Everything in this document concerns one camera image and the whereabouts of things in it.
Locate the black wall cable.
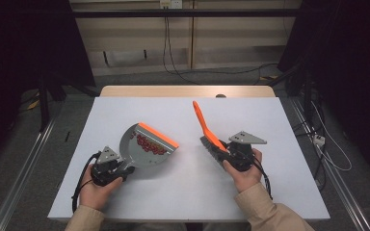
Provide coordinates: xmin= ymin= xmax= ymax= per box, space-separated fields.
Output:
xmin=165 ymin=8 xmax=278 ymax=76
xmin=162 ymin=8 xmax=203 ymax=86

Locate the left hand-held gripper black cable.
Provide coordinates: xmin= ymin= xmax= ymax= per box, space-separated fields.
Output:
xmin=71 ymin=152 xmax=101 ymax=214

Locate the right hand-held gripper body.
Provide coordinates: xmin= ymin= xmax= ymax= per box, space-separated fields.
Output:
xmin=228 ymin=130 xmax=268 ymax=172

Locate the person's right hand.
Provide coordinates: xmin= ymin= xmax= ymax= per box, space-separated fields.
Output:
xmin=222 ymin=147 xmax=264 ymax=193

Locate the white table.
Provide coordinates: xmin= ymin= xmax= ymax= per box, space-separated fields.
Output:
xmin=47 ymin=96 xmax=331 ymax=222

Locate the orange brush with grey bristles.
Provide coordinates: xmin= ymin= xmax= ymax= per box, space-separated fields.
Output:
xmin=192 ymin=100 xmax=231 ymax=165

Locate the group of red kidney beans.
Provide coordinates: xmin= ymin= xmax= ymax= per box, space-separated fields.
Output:
xmin=129 ymin=130 xmax=172 ymax=156

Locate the person's left hand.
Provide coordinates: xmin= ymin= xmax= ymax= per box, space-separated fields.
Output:
xmin=79 ymin=164 xmax=123 ymax=211

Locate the wooden table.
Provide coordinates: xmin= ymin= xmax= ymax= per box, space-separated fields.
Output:
xmin=99 ymin=85 xmax=277 ymax=99

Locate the white wall socket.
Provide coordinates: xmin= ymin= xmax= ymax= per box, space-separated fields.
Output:
xmin=159 ymin=0 xmax=183 ymax=10

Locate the wooden wall strip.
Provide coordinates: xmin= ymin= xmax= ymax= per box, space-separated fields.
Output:
xmin=188 ymin=0 xmax=197 ymax=70

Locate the black floor cable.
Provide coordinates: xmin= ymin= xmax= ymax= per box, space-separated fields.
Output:
xmin=297 ymin=121 xmax=328 ymax=191

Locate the white floor cable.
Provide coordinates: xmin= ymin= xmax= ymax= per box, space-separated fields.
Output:
xmin=310 ymin=101 xmax=354 ymax=172

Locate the black horizontal bar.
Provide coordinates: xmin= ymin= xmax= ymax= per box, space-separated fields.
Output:
xmin=71 ymin=9 xmax=302 ymax=18

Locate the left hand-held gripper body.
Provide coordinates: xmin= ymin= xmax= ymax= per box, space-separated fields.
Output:
xmin=91 ymin=146 xmax=126 ymax=187

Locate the grey dustpan with orange edge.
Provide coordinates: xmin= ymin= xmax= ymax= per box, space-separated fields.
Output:
xmin=119 ymin=121 xmax=180 ymax=171

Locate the black metal stand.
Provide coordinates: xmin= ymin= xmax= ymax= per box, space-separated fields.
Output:
xmin=38 ymin=71 xmax=100 ymax=133
xmin=268 ymin=61 xmax=316 ymax=129

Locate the black curtain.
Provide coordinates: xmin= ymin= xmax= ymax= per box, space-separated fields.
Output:
xmin=277 ymin=0 xmax=370 ymax=176

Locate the white power strip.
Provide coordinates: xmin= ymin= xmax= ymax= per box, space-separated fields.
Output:
xmin=312 ymin=134 xmax=326 ymax=147

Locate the metal floor rail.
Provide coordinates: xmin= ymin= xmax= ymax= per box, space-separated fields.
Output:
xmin=290 ymin=97 xmax=370 ymax=231
xmin=0 ymin=119 xmax=57 ymax=231

